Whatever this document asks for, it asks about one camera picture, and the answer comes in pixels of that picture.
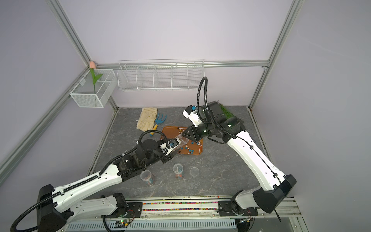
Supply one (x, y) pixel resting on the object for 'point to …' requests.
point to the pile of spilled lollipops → (181, 130)
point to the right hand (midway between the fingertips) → (184, 133)
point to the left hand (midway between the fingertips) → (174, 143)
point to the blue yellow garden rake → (158, 121)
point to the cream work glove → (147, 119)
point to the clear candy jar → (178, 169)
